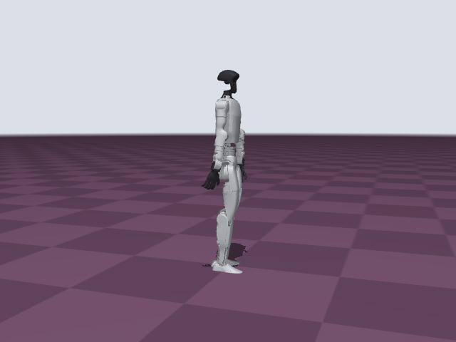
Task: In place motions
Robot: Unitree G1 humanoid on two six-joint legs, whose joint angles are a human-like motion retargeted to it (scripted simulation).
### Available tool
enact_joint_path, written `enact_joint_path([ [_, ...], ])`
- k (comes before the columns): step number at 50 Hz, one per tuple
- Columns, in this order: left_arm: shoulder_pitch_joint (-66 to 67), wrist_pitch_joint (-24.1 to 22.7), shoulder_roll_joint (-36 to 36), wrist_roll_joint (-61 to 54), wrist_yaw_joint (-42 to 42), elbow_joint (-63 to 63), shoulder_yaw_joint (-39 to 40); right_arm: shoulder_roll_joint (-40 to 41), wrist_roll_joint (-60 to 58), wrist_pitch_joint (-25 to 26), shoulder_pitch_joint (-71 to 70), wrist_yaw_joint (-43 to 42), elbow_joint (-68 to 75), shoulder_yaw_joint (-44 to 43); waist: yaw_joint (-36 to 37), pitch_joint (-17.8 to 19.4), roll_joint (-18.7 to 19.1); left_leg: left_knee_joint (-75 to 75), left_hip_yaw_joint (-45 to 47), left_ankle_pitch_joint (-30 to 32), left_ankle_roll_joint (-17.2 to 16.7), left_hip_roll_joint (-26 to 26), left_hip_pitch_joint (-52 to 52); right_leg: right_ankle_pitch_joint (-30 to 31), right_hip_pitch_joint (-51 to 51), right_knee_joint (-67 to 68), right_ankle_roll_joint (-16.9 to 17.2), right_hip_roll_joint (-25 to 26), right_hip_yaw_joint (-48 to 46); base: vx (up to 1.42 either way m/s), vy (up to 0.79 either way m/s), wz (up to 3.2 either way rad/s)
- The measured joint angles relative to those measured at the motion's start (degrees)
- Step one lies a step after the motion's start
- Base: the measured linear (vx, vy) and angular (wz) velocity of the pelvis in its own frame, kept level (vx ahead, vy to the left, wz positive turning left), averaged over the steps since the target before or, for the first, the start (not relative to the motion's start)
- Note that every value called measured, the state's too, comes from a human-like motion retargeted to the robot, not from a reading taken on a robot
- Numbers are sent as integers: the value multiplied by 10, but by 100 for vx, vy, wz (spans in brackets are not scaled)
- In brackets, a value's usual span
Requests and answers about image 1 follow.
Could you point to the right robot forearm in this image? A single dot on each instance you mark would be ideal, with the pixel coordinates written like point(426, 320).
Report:
point(219, 149)

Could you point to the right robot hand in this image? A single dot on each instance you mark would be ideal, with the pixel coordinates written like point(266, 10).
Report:
point(213, 177)

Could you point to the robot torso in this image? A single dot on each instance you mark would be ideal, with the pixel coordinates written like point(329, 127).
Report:
point(232, 127)

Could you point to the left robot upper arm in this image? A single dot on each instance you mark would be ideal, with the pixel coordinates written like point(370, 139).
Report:
point(242, 133)

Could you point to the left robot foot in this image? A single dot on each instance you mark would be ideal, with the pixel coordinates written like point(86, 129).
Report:
point(229, 261)

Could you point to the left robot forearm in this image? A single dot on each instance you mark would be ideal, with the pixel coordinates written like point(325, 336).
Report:
point(240, 150)

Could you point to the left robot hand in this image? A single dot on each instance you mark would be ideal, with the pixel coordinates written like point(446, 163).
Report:
point(242, 170)

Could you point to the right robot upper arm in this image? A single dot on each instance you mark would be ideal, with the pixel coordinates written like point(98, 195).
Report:
point(221, 107)

